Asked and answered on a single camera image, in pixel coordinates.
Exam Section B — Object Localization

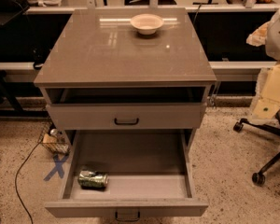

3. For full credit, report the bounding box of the crushed green soda can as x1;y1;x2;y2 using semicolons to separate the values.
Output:
77;170;108;189

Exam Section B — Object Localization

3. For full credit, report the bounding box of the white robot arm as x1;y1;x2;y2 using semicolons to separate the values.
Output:
246;8;280;123

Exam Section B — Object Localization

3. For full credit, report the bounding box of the grey drawer cabinet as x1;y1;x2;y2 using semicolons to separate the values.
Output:
33;7;217;142

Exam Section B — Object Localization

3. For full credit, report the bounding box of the open grey bottom drawer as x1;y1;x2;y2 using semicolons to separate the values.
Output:
45;130;208;222

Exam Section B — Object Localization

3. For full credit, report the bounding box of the white paper bowl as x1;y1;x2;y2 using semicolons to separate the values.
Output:
130;14;164;35

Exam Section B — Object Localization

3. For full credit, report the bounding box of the black office chair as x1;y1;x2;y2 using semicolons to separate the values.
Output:
232;110;280;187

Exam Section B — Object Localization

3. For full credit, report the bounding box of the black wire basket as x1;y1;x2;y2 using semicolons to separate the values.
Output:
39;121;70;155

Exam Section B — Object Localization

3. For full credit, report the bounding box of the black floor cable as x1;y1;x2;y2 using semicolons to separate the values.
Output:
14;142;43;224

